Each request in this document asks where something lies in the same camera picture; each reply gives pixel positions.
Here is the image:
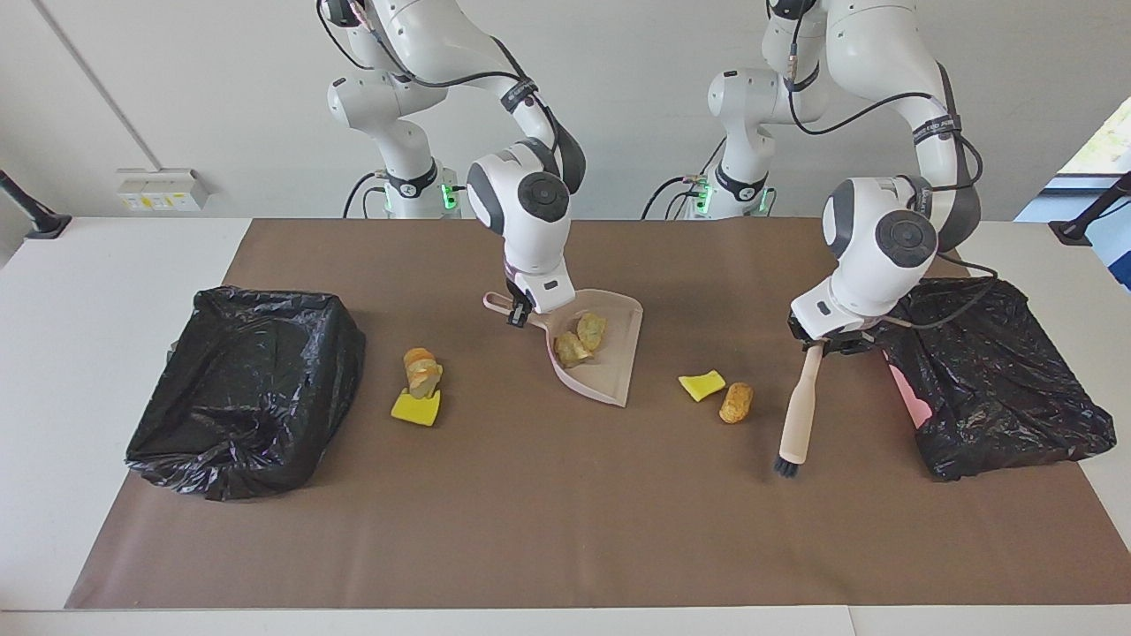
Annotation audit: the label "small yellow sponge wedge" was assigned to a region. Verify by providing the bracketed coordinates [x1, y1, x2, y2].
[678, 370, 727, 404]

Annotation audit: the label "pale paper piece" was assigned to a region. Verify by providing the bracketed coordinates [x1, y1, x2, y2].
[554, 331, 595, 369]

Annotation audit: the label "black clamp stand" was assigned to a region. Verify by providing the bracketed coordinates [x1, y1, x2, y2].
[1049, 172, 1131, 246]
[0, 170, 72, 240]

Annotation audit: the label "black bag lined bin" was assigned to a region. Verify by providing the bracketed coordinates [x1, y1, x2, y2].
[125, 284, 367, 503]

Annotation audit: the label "white wall conduit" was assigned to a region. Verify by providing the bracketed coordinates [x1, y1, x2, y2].
[34, 0, 162, 170]

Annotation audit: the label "white wall socket box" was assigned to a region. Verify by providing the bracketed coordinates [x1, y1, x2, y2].
[117, 168, 211, 214]

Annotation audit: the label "pink bin with black liner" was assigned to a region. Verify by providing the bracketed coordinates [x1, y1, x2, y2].
[866, 276, 1118, 482]

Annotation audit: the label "black base cable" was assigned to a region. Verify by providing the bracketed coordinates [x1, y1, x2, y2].
[343, 170, 390, 219]
[641, 175, 708, 220]

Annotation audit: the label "beige plastic dustpan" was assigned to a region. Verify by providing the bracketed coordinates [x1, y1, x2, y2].
[482, 289, 645, 408]

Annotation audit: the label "beige hand brush black bristles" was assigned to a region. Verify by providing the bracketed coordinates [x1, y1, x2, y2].
[774, 343, 827, 480]

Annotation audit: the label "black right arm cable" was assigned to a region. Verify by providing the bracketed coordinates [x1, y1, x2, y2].
[316, 0, 566, 191]

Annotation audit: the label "brown paper table mat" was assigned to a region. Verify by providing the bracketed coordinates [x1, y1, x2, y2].
[65, 218, 1131, 610]

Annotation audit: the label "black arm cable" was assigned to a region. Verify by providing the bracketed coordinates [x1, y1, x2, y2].
[316, 0, 566, 191]
[782, 18, 999, 332]

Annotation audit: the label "brown paper ball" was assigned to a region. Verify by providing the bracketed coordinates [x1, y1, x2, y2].
[718, 382, 755, 425]

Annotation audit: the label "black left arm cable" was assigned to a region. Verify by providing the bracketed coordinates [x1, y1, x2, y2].
[782, 18, 999, 332]

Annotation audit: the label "window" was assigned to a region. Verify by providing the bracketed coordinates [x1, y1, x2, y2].
[1057, 95, 1131, 178]

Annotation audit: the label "brown bread roll piece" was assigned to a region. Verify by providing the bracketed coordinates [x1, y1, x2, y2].
[403, 347, 444, 400]

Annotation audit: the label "notched yellow sponge piece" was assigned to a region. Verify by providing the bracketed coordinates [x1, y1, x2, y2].
[391, 389, 442, 428]

